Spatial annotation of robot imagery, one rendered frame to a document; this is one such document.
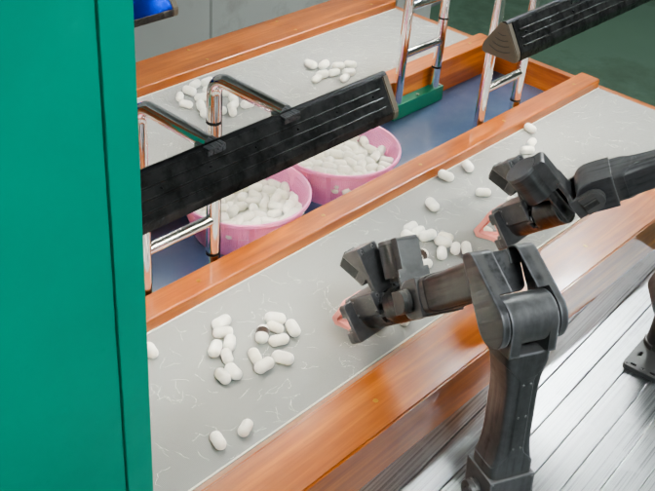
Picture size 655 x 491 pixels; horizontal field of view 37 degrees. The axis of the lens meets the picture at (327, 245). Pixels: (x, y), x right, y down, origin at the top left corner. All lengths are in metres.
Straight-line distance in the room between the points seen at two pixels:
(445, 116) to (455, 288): 1.23
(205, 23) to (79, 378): 3.08
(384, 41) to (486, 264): 1.59
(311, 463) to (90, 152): 0.75
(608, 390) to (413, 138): 0.89
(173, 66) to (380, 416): 1.24
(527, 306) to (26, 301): 0.63
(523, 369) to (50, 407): 0.60
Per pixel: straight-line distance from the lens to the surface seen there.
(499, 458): 1.29
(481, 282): 1.18
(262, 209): 1.93
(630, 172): 1.62
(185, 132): 1.39
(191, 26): 3.79
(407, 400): 1.48
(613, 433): 1.66
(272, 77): 2.45
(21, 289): 0.75
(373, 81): 1.59
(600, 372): 1.77
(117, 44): 0.71
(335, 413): 1.44
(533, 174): 1.61
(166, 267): 1.86
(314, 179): 2.01
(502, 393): 1.24
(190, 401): 1.49
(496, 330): 1.17
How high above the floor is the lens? 1.77
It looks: 35 degrees down
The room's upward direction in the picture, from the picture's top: 5 degrees clockwise
